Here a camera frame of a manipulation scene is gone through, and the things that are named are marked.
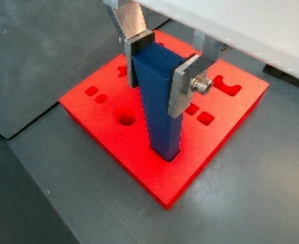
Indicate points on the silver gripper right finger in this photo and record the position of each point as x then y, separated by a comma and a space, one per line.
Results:
189, 75

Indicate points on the red foam shape board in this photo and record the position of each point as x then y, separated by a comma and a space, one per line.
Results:
106, 108

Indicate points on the blue rectangular block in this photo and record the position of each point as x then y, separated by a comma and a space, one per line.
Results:
154, 63

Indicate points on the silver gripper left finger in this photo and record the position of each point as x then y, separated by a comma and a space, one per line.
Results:
134, 35

